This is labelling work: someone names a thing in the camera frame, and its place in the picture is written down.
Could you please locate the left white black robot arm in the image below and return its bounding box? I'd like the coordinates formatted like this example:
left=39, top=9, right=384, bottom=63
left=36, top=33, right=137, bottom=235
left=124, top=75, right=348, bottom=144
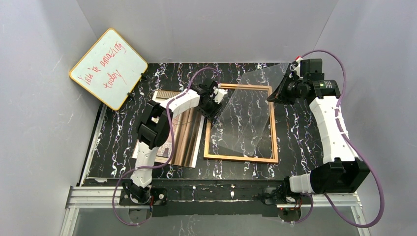
left=130, top=80, right=228, bottom=188

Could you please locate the transparent acrylic sheet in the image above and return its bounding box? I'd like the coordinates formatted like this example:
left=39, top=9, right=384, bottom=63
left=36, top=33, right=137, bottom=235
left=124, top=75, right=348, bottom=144
left=206, top=62, right=289, bottom=161

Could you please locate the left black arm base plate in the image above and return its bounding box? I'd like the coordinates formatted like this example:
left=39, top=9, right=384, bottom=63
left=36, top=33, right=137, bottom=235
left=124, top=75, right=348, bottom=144
left=116, top=188, right=168, bottom=206

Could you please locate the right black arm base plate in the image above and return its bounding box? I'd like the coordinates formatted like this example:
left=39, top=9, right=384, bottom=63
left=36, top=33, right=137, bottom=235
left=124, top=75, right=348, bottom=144
left=258, top=186, right=309, bottom=206

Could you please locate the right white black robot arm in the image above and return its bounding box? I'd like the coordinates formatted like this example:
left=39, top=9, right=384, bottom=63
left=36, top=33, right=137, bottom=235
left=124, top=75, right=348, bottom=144
left=267, top=57, right=370, bottom=194

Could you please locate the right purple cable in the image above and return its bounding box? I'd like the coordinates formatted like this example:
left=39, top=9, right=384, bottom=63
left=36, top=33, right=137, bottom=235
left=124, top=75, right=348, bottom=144
left=293, top=49, right=385, bottom=229

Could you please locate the purple cable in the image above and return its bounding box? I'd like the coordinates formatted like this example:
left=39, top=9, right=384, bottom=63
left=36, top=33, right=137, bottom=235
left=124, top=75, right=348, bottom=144
left=293, top=49, right=385, bottom=229
left=112, top=67, right=221, bottom=227

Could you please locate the whiteboard with red writing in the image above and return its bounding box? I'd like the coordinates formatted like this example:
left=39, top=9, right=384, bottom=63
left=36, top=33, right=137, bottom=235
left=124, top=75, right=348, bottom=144
left=69, top=28, right=148, bottom=111

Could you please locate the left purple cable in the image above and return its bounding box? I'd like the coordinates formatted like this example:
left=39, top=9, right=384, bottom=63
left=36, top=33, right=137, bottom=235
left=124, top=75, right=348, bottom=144
left=112, top=67, right=221, bottom=227

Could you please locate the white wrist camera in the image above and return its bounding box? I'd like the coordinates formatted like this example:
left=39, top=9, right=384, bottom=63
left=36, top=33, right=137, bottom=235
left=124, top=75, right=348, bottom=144
left=213, top=88, right=228, bottom=104
left=289, top=56, right=303, bottom=79

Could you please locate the orange wooden picture frame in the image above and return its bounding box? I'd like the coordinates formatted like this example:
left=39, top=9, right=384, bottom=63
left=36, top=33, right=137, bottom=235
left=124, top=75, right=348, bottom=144
left=204, top=84, right=279, bottom=164

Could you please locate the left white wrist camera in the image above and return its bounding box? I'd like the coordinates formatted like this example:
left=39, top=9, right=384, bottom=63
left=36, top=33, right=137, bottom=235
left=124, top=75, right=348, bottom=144
left=213, top=88, right=228, bottom=104

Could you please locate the printed photo of plant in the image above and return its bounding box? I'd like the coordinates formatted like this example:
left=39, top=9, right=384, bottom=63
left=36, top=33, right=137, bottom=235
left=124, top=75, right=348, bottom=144
left=152, top=90, right=204, bottom=168

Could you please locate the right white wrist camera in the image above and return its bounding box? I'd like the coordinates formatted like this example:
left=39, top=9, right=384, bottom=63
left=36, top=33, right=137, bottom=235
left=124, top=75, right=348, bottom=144
left=289, top=56, right=303, bottom=79

